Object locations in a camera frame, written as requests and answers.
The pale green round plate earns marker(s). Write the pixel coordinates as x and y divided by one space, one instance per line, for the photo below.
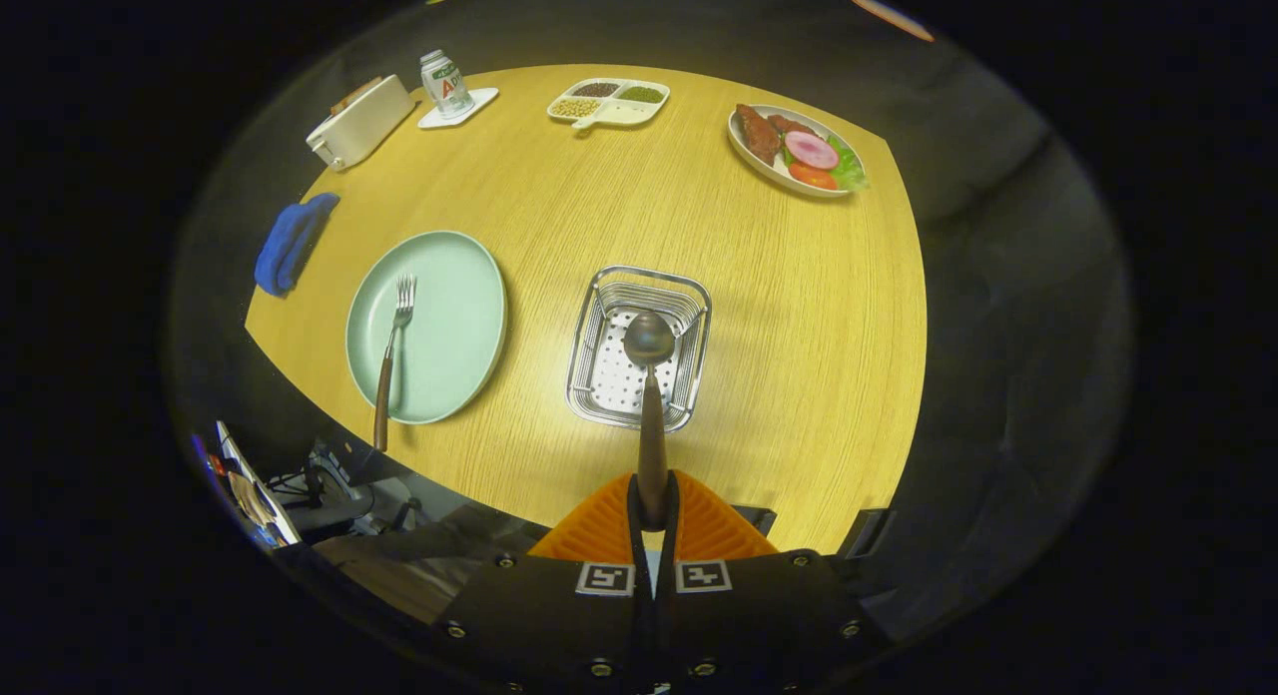
449 326

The white divided bean dish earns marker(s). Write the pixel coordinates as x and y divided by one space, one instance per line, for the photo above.
611 108

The white toaster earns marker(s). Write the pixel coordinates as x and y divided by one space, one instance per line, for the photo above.
364 126

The white flat panel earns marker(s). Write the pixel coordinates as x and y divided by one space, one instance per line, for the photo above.
262 495

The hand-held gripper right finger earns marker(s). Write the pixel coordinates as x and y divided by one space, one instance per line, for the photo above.
759 615

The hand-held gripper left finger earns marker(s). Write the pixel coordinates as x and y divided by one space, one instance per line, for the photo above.
549 615

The white oval food plate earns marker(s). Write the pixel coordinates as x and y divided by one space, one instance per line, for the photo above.
749 161

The person's trouser leg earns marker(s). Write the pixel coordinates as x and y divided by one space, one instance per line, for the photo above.
419 565

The green lettuce leaf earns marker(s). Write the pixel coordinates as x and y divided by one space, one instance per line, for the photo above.
851 171

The brown toast slice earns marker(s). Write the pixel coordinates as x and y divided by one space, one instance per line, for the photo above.
354 94

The brown meat slice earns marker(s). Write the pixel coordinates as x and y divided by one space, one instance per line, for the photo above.
759 134

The white square coaster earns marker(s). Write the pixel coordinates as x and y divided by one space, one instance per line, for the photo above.
477 104

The pink round ham slice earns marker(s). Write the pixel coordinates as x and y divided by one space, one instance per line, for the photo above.
811 150

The red tomato slice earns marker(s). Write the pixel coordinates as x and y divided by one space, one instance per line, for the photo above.
813 177

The blue folded cloth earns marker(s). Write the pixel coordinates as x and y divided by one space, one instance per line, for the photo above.
290 241

